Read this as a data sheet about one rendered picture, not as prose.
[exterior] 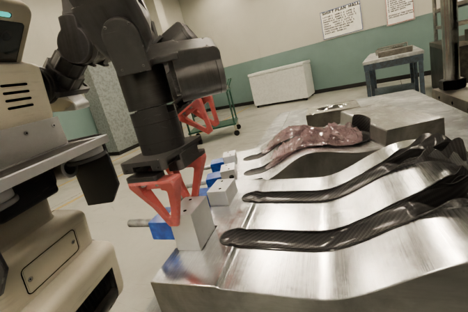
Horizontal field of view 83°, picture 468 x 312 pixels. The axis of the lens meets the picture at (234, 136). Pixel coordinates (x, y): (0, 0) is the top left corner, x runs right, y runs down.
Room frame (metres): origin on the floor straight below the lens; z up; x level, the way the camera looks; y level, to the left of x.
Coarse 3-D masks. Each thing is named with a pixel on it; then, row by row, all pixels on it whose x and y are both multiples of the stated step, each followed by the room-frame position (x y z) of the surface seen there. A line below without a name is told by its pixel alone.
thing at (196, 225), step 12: (180, 204) 0.34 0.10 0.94; (192, 204) 0.33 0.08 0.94; (204, 204) 0.34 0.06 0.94; (156, 216) 0.35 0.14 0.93; (180, 216) 0.31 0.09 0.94; (192, 216) 0.31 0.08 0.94; (204, 216) 0.33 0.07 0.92; (156, 228) 0.33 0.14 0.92; (168, 228) 0.32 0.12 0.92; (180, 228) 0.31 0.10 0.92; (192, 228) 0.30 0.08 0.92; (204, 228) 0.32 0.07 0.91; (180, 240) 0.31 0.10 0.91; (192, 240) 0.31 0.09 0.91; (204, 240) 0.32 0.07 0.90
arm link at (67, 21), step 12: (60, 24) 0.61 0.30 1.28; (72, 24) 0.60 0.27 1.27; (60, 36) 0.61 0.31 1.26; (72, 36) 0.60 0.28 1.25; (84, 36) 0.60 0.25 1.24; (60, 48) 0.61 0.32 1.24; (72, 48) 0.60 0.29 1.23; (84, 48) 0.60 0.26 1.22; (72, 60) 0.61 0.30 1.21; (84, 60) 0.60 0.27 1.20
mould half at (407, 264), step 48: (240, 192) 0.44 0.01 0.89; (384, 192) 0.29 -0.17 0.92; (384, 240) 0.22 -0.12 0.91; (432, 240) 0.19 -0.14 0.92; (192, 288) 0.25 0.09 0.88; (240, 288) 0.23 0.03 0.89; (288, 288) 0.22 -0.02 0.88; (336, 288) 0.20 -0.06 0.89; (384, 288) 0.18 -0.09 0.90; (432, 288) 0.17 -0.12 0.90
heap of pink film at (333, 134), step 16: (288, 128) 0.70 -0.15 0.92; (304, 128) 0.71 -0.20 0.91; (320, 128) 0.69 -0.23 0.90; (336, 128) 0.66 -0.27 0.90; (352, 128) 0.62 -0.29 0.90; (272, 144) 0.70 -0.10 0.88; (288, 144) 0.60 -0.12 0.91; (304, 144) 0.58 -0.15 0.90; (320, 144) 0.57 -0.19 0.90; (336, 144) 0.57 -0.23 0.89; (352, 144) 0.57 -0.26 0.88; (272, 160) 0.61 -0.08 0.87
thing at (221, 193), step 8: (216, 184) 0.44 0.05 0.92; (224, 184) 0.44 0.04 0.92; (232, 184) 0.44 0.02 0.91; (200, 192) 0.46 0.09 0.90; (208, 192) 0.42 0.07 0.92; (216, 192) 0.41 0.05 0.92; (224, 192) 0.41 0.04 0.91; (232, 192) 0.43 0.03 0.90; (208, 200) 0.42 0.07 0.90; (216, 200) 0.42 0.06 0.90; (224, 200) 0.41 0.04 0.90; (232, 200) 0.42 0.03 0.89
